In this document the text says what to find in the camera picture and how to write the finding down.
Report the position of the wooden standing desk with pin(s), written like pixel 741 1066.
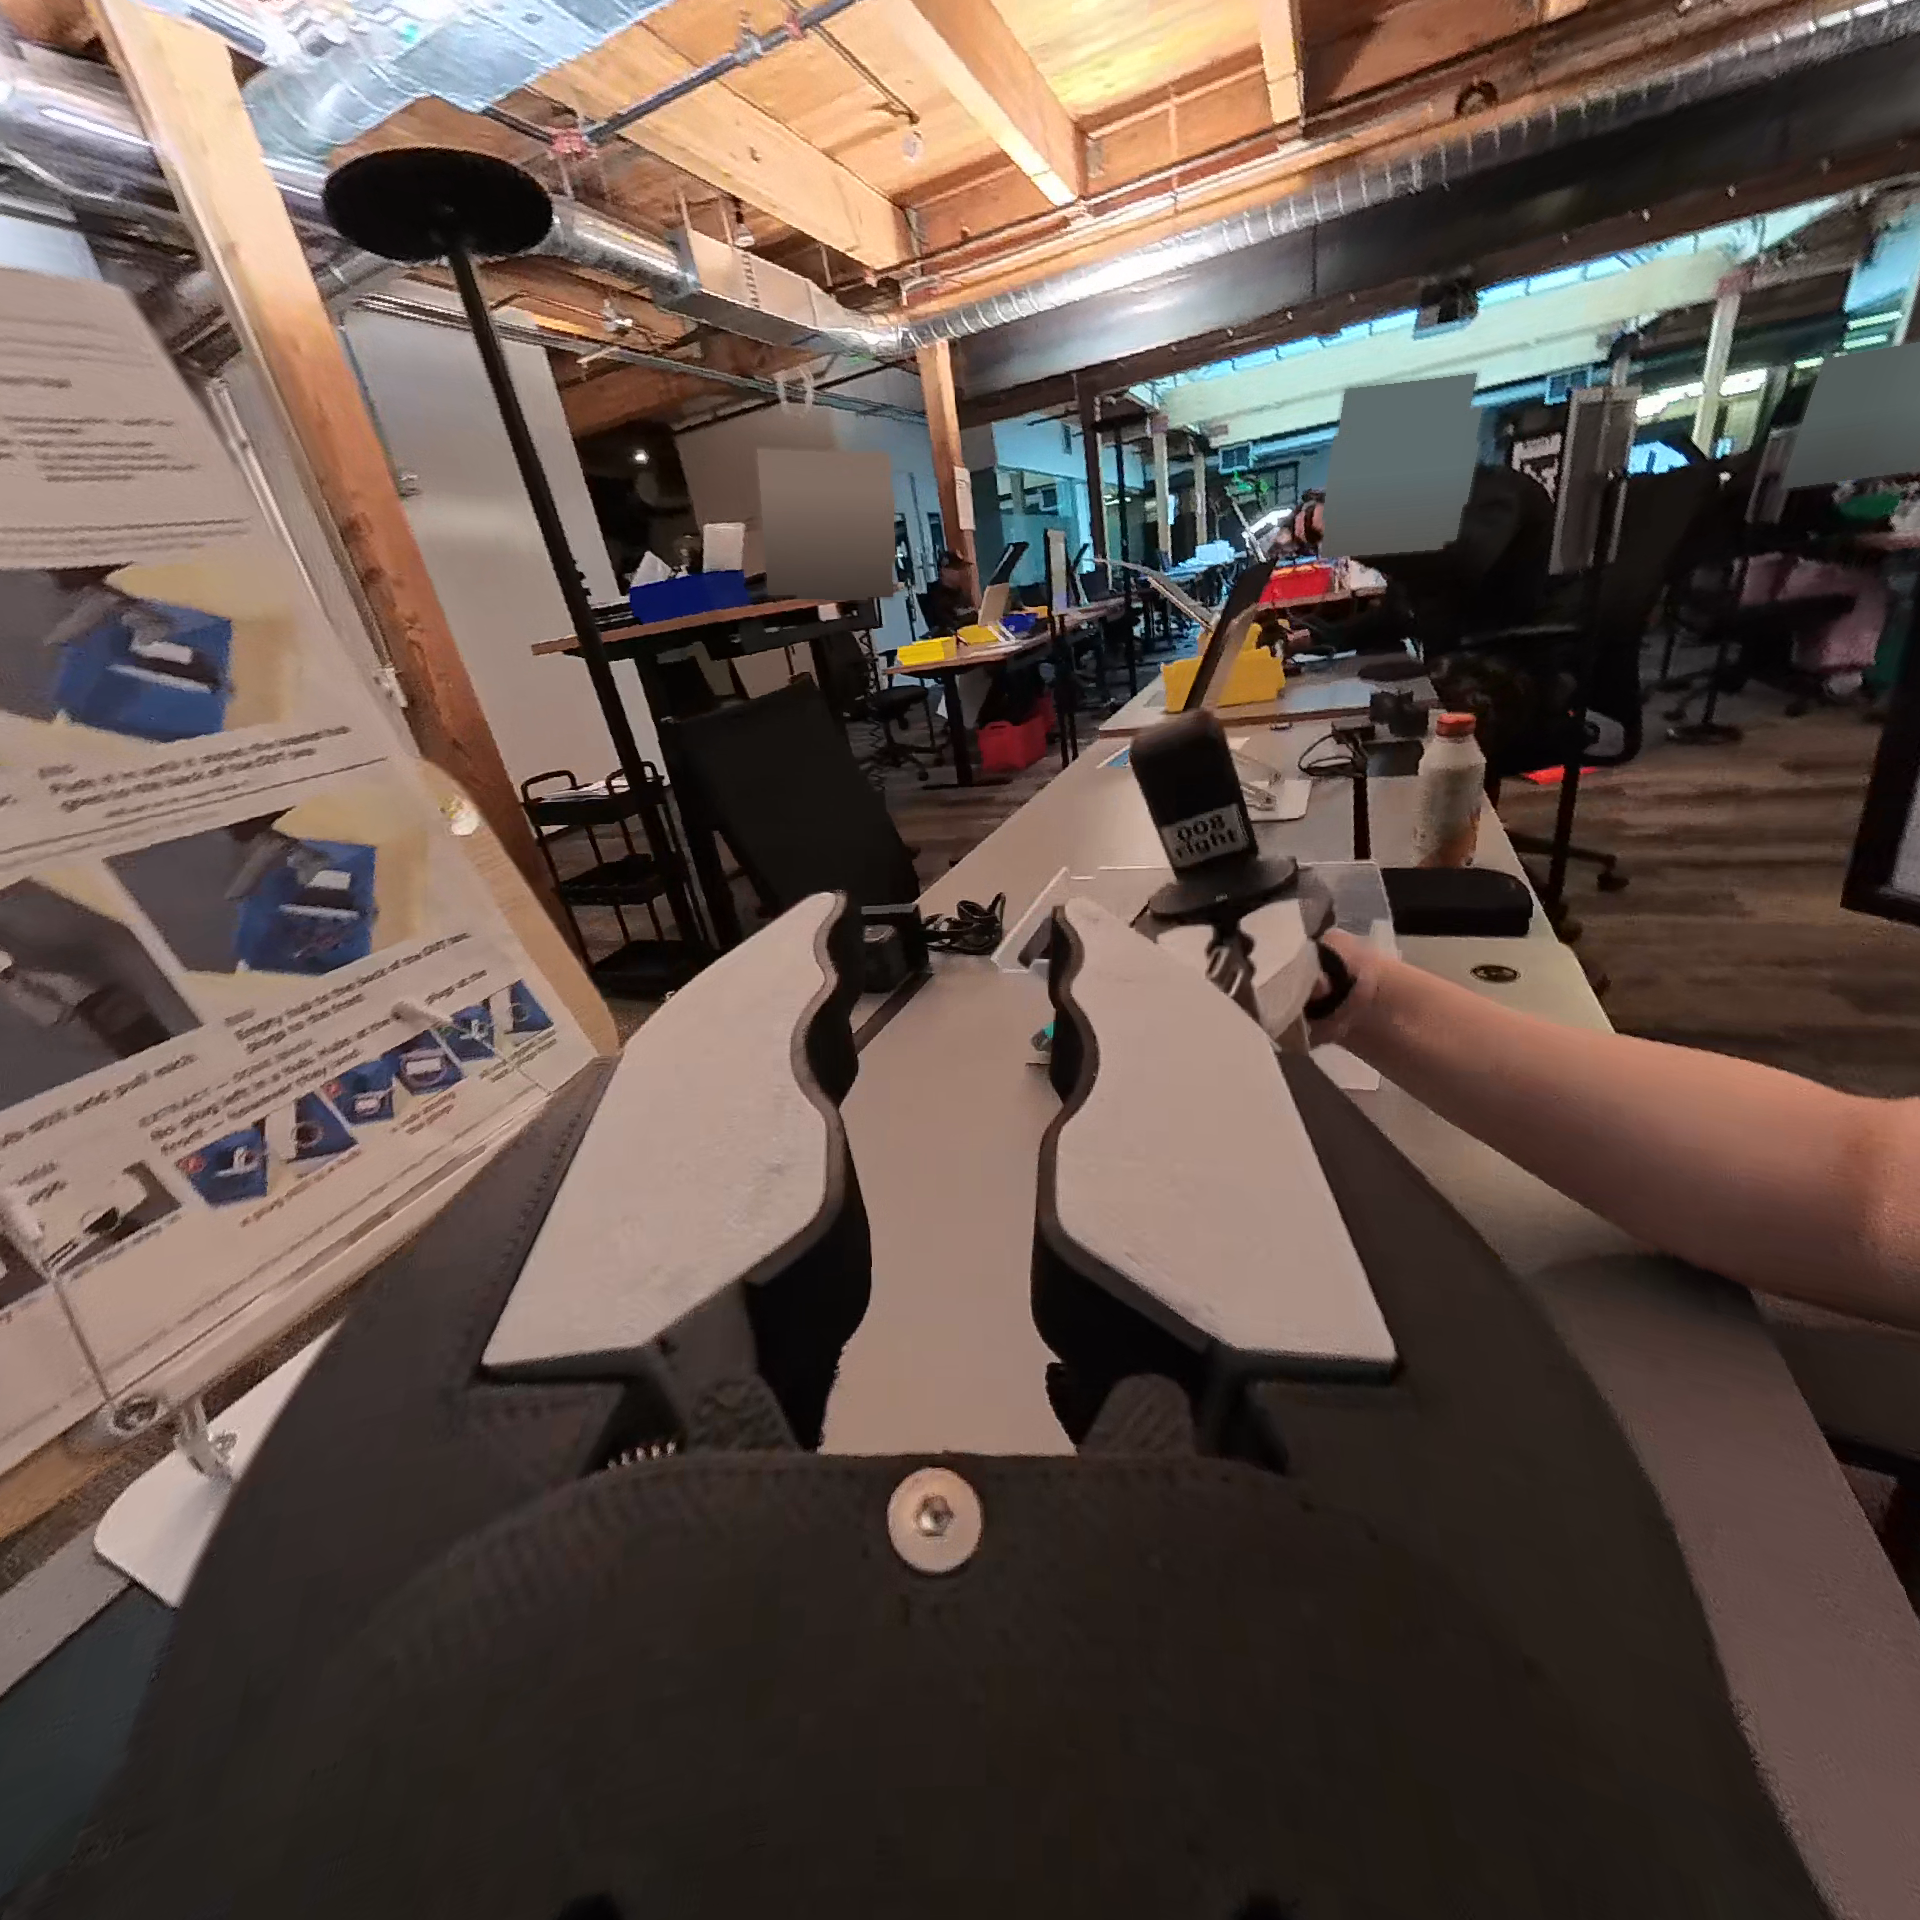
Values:
pixel 674 630

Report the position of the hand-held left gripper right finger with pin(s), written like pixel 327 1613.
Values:
pixel 1215 1202

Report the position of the black oval case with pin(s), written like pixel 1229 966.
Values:
pixel 1463 905

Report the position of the person's right forearm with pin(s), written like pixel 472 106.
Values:
pixel 1650 1141

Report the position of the blue storage bin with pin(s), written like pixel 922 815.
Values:
pixel 692 597

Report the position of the yellow storage bin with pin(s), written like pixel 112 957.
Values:
pixel 927 652
pixel 1184 682

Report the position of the black slanted panel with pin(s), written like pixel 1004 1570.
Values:
pixel 797 810

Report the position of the silver ventilation duct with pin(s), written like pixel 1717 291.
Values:
pixel 599 242

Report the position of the person's right hand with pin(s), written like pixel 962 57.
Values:
pixel 1350 993

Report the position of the black framed marker sign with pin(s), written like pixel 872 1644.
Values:
pixel 1590 465
pixel 1893 810

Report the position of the black power adapter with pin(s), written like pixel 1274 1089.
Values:
pixel 885 955

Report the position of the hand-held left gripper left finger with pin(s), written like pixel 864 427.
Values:
pixel 674 1186

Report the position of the ceiling projector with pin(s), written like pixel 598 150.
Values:
pixel 1448 307

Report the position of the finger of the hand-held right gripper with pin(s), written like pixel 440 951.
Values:
pixel 1289 974
pixel 1218 955

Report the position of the wooden instruction board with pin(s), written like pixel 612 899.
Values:
pixel 225 902
pixel 1232 630

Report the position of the white plastic bottle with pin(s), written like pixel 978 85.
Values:
pixel 1450 797

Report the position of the black pole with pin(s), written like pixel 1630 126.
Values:
pixel 436 202

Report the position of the black metal cart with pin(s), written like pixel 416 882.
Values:
pixel 599 879

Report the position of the black office chair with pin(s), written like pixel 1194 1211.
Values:
pixel 1634 599

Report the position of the clear plastic bin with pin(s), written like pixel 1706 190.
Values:
pixel 1359 887

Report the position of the white board stand base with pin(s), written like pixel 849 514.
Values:
pixel 166 1530

